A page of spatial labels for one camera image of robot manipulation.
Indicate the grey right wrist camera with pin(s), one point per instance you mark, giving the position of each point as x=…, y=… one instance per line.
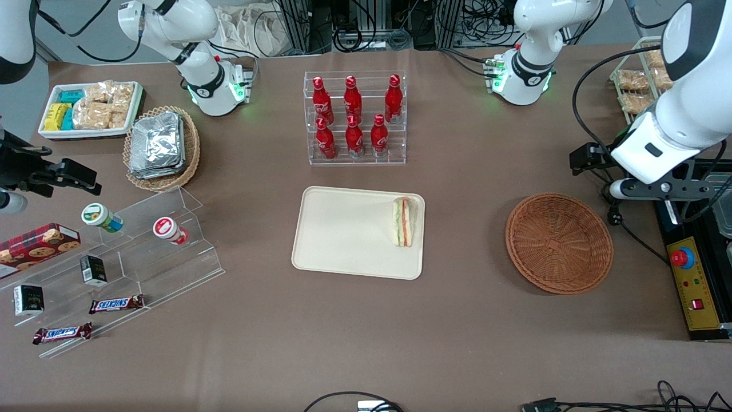
x=11, y=202

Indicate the clear grey plastic container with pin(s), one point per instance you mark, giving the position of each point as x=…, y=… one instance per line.
x=721, y=212

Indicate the yellow snack pack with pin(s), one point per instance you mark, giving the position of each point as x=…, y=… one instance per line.
x=55, y=117

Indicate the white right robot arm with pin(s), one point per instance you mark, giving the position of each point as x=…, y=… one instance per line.
x=171, y=23

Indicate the cream plastic serving tray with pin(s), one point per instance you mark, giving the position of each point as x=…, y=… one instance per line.
x=343, y=240

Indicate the crispy rice snack pack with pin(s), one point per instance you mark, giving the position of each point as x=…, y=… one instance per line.
x=663, y=80
x=88, y=116
x=123, y=92
x=636, y=103
x=656, y=59
x=98, y=91
x=118, y=116
x=632, y=80

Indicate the green lid white cup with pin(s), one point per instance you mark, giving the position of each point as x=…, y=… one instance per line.
x=97, y=216

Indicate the clear acrylic bottle rack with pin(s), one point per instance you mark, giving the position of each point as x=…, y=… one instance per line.
x=400, y=149

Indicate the brown chocolate bar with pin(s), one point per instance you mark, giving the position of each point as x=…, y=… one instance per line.
x=117, y=304
x=63, y=333

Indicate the teal snack pack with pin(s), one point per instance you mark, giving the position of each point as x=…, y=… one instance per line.
x=68, y=119
x=71, y=96

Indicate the silver metal bar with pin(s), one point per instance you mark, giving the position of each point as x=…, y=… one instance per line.
x=673, y=213

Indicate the yellow control box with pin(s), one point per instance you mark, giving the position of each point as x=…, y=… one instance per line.
x=700, y=320

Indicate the red emergency stop button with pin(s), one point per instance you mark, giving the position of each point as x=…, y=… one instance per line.
x=681, y=258

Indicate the oval tan wicker basket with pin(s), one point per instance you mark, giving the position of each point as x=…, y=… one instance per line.
x=171, y=184

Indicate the small black carton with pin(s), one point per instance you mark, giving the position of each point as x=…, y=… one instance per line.
x=92, y=270
x=28, y=300

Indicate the grey connector box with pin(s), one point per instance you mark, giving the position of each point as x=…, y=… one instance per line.
x=374, y=407

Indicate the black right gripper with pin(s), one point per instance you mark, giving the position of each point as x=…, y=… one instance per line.
x=20, y=164

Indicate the clear acrylic stepped shelf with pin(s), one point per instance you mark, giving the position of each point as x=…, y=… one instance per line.
x=194, y=263

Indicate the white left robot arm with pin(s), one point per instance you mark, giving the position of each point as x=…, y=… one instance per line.
x=532, y=34

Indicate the white plastic bag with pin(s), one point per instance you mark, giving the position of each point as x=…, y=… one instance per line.
x=251, y=28

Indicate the round brown wicker basket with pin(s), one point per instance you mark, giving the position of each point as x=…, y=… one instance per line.
x=557, y=252

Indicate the triangle sandwich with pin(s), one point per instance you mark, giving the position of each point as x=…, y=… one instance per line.
x=402, y=223

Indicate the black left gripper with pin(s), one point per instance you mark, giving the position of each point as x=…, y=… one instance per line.
x=601, y=159

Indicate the red rocker switch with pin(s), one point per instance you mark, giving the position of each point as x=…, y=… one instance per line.
x=696, y=304

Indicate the white rectangular snack tray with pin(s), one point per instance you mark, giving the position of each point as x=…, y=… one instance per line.
x=86, y=135

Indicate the red cola aluminium bottle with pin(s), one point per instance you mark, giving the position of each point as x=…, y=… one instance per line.
x=379, y=137
x=354, y=140
x=393, y=100
x=322, y=103
x=326, y=143
x=353, y=100

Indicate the silver foil container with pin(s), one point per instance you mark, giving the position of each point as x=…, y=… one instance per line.
x=157, y=143
x=154, y=174

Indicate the red cookie box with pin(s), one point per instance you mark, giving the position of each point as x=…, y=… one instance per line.
x=40, y=243

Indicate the black equipment base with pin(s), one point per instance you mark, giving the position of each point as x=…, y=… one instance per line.
x=725, y=269

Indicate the red lid white cup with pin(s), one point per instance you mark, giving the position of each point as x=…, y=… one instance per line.
x=166, y=228

